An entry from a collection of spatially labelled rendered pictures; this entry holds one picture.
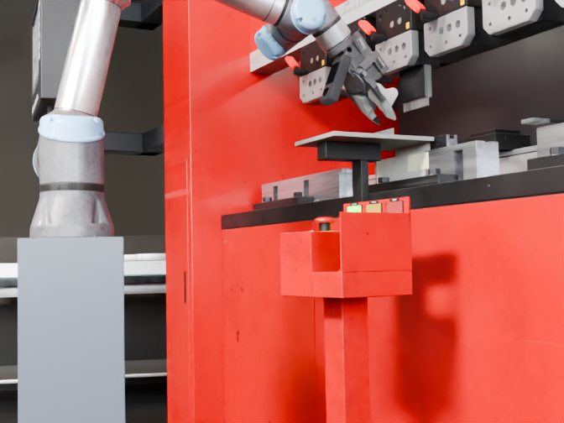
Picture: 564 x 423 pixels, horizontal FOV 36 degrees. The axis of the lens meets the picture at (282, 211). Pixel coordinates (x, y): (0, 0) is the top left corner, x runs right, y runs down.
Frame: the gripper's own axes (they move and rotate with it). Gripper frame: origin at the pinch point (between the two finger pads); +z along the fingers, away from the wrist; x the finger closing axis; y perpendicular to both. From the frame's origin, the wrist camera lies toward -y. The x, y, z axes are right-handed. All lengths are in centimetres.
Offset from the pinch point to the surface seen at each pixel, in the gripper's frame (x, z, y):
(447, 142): -12.3, 10.7, 2.7
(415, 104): 1.0, 3.1, 10.5
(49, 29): 101, -67, -16
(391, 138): -8.1, 2.3, -6.1
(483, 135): -1.5, 19.9, 19.9
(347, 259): -36, 4, -45
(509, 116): 25, 32, 51
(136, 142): 141, -20, -4
